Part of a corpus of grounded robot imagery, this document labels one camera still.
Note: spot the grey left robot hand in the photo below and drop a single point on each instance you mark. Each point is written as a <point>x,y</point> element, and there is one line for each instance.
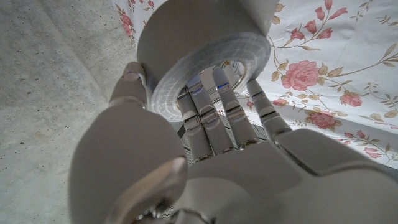
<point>248,180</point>

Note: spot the grey duct tape roll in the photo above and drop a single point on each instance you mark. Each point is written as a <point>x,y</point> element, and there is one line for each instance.
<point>192,34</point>

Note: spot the floral backdrop cloth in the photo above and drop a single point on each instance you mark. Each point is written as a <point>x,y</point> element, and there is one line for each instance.
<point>342,46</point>

